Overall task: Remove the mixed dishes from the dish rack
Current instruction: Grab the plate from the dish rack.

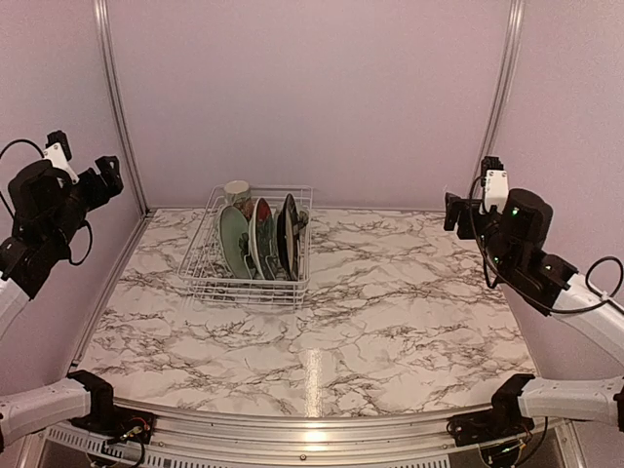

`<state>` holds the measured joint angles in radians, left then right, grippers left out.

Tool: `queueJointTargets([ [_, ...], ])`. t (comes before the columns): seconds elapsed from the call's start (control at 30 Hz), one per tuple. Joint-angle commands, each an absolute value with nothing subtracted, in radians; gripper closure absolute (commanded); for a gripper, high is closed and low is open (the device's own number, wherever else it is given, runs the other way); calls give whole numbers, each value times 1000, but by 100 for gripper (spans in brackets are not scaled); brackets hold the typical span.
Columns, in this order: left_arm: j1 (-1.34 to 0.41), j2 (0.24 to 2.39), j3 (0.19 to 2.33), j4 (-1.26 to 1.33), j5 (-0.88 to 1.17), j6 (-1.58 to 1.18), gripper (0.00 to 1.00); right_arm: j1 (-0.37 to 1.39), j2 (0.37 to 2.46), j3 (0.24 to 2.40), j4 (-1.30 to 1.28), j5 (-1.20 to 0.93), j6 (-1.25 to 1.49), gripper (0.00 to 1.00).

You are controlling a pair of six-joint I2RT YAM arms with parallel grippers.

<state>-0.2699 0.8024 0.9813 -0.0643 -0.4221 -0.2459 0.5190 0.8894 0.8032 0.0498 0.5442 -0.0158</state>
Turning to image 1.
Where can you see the white wire dish rack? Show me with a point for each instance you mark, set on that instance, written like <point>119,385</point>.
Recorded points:
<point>204,274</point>

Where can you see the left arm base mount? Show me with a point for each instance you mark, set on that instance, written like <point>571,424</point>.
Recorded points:
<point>126,434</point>

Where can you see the front aluminium rail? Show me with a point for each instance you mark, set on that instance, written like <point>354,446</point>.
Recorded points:
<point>192,438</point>

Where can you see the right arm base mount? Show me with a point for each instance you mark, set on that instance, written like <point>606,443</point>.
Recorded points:
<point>487,429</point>

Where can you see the right aluminium frame post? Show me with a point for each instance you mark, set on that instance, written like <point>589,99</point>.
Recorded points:
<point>505,78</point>

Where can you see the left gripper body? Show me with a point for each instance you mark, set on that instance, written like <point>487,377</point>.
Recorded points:
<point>97,194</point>

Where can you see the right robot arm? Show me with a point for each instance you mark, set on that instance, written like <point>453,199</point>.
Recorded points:
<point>510,233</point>

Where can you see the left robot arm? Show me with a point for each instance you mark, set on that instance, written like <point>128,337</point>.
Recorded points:
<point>51,203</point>

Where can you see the black striped plate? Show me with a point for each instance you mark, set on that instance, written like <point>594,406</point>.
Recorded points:
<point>288,237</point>

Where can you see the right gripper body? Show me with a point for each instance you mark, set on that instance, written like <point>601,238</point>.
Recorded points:
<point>466,230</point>

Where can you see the red floral plate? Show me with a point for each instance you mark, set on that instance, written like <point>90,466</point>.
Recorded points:
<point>262,240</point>

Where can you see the green floral plate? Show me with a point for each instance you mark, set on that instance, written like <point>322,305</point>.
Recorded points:
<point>233,239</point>

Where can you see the left aluminium frame post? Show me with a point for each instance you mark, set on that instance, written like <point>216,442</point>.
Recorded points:
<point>105,39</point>

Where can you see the aluminium frame post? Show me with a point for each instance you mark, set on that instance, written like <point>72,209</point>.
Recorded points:
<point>505,78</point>
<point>105,39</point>

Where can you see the floral ceramic mug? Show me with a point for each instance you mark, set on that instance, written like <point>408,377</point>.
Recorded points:
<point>238,195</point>

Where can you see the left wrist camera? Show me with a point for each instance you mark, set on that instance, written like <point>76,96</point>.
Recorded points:
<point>58,152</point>

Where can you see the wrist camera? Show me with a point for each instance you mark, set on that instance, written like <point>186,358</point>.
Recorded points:
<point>494,184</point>
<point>58,152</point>

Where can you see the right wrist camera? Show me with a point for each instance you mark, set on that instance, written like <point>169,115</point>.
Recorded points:
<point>494,184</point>

